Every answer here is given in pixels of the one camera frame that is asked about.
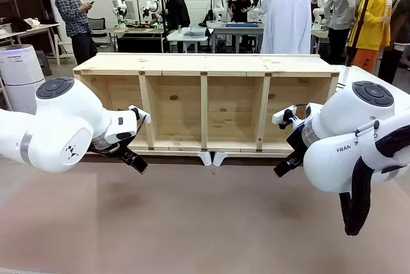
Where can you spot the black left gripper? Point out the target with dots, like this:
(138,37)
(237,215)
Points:
(107,148)

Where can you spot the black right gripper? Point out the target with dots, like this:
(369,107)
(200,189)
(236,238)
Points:
(297,142)

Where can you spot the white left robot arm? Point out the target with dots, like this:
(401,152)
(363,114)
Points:
(61,114)

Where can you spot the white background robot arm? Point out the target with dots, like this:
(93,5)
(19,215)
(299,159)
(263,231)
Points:
(152,5)
(320,8)
(118,3)
(221,2)
(257,5)

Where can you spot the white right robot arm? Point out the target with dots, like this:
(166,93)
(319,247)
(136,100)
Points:
(339,120)

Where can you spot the long wooden shelf unit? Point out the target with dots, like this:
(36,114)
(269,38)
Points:
(205,69)

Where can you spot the grey office chair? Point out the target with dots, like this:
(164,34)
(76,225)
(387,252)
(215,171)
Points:
(99,30)

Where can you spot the small grey work table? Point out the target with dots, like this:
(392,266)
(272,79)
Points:
(189,35)

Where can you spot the long grey work table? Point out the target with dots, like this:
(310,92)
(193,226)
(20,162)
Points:
(237,29)

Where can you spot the white cylindrical air purifier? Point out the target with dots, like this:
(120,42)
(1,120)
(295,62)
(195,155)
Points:
(19,75)

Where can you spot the person in white hoodie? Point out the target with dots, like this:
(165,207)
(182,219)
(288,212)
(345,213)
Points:
(288,14)

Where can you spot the person in black jacket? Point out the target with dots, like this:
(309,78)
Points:
(176,8)

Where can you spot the black yellow tripod pole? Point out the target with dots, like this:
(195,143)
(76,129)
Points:
(360,21)

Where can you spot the person in plaid shirt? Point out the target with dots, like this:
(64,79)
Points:
(72,11)

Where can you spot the person in black t-shirt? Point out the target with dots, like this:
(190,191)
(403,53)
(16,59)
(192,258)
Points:
(240,6)

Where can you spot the mannequin in yellow jacket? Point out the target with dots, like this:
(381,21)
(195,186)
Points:
(371,21)

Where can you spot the mannequin in grey hoodie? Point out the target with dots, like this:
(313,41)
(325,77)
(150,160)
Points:
(341,5)

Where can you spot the white cluttered desk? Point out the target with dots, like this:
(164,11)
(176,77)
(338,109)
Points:
(29,30)

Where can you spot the figure in dark brown jacket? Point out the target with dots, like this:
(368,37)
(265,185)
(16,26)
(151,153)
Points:
(398,21)

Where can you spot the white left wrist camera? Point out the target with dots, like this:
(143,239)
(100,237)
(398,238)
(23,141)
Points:
(143,116)

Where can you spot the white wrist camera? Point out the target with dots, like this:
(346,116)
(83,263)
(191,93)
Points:
(282,115)
(143,116)

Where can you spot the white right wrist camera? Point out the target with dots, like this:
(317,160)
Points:
(282,115)

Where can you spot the white plastic bracket foot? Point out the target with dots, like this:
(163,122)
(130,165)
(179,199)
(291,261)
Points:
(205,158)
(219,158)

